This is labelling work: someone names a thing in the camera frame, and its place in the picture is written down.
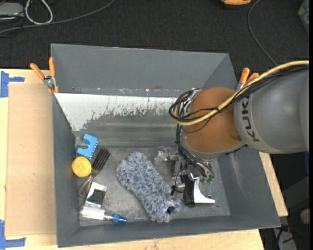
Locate blue and white fluffy duster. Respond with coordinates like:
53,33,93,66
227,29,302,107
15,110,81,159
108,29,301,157
115,151,183,224

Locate black cylinder on white bracket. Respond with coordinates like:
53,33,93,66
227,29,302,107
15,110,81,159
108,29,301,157
182,172,216,208

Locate blue plastic block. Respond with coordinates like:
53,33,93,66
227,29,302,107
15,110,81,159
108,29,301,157
76,133,99,161

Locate clear tube with blue cap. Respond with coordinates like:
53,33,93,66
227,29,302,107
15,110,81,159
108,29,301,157
79,205,128,224

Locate white and black box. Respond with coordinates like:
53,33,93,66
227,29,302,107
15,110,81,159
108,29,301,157
85,181,108,209

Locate yellow round lid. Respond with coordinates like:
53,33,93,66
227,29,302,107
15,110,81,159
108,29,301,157
71,156,92,178

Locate grey metal bin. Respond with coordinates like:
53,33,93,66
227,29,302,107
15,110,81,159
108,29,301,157
50,43,282,248

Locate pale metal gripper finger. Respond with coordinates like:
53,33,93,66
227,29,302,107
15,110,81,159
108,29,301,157
154,151,174,163
156,145,173,156

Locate brown cardboard board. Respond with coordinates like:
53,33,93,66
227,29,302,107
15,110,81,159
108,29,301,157
4,83,57,237

